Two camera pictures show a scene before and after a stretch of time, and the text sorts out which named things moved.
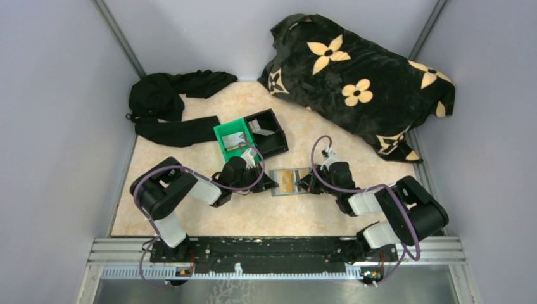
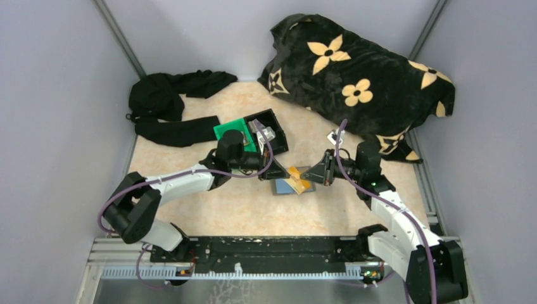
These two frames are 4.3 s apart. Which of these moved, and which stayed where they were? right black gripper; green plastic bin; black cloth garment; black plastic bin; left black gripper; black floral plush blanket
Moved: right black gripper; left black gripper
Stayed: black cloth garment; black plastic bin; green plastic bin; black floral plush blanket
